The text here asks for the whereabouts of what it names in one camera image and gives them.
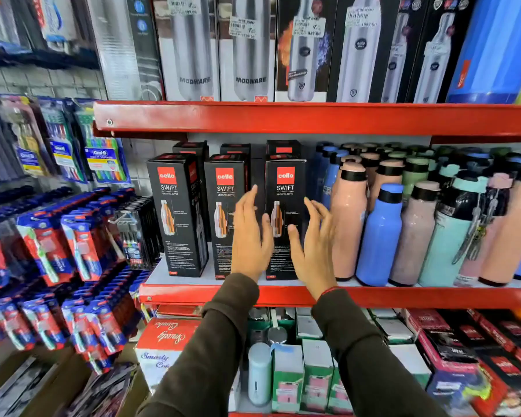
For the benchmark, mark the red metal shelf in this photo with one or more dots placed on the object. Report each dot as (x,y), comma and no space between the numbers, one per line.
(286,119)
(395,297)

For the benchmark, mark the brown cardboard carton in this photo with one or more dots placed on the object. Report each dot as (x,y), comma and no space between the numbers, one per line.
(69,382)

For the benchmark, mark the person's right forearm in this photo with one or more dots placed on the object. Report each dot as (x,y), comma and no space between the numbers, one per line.
(364,364)

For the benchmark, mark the black flame print flask carton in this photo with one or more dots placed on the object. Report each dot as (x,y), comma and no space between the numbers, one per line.
(304,60)

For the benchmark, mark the pink yellow toothbrush pack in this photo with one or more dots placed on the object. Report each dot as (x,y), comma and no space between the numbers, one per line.
(26,143)

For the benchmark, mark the red white combo carton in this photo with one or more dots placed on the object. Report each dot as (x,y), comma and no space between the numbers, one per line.
(165,347)
(178,311)

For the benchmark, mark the group of green white cartons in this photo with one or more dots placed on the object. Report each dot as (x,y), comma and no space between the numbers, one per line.
(317,369)

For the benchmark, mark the steel bottle lid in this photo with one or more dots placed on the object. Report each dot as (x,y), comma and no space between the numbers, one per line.
(278,335)

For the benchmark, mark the silver foil carton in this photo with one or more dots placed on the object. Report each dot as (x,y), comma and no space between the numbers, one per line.
(117,47)

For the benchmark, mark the black bottle box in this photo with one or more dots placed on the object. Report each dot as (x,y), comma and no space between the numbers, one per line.
(225,178)
(285,178)
(167,178)

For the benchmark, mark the green multicolour toothbrush pack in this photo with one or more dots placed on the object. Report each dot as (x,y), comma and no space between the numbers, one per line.
(104,160)

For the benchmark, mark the big blue bottle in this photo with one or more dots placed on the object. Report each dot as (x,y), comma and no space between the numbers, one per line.
(490,47)

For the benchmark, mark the person's right hand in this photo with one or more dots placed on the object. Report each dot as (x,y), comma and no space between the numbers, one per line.
(317,256)

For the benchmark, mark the pile of dark packets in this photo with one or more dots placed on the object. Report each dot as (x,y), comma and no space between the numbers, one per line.
(104,395)

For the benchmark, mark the person's left hand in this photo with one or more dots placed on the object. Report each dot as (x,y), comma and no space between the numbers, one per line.
(249,243)

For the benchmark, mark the red wrist thread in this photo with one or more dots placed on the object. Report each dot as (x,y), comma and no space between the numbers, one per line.
(328,291)

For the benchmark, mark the blue toothbrush pack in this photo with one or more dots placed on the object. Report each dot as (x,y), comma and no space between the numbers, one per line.
(61,147)

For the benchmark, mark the row of black boxes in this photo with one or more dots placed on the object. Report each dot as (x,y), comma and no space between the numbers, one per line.
(283,147)

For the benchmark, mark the white steel flask carton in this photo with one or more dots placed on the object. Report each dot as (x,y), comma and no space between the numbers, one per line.
(249,56)
(191,52)

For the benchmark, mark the row of clear toothbrush packs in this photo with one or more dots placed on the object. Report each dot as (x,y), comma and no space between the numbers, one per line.
(2,21)

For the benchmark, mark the white toothpaste pack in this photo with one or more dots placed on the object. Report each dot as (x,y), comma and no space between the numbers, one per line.
(54,21)

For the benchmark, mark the group of dark red cartons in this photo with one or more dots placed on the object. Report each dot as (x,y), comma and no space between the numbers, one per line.
(482,356)

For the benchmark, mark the group of pastel water bottles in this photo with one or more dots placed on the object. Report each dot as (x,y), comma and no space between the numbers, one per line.
(417,230)

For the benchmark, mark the person's left forearm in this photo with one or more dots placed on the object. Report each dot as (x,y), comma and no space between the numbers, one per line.
(208,351)

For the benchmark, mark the white bottle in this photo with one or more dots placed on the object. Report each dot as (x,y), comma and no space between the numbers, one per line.
(259,373)

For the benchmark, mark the rack of red blue toothbrush packs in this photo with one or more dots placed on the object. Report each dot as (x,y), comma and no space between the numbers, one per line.
(47,247)

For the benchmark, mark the stack of black toothbrush packs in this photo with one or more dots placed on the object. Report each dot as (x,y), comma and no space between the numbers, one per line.
(134,234)

